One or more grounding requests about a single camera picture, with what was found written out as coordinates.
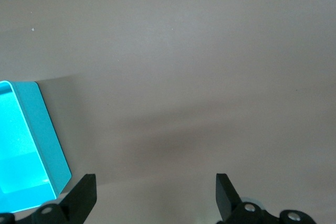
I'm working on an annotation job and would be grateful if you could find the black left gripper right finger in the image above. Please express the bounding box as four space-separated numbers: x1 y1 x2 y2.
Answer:
216 173 316 224

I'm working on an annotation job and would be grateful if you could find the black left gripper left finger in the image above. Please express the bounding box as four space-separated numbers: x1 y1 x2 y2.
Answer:
0 173 97 224

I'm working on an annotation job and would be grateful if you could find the teal plastic bin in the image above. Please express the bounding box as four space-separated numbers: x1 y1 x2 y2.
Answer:
0 80 72 214

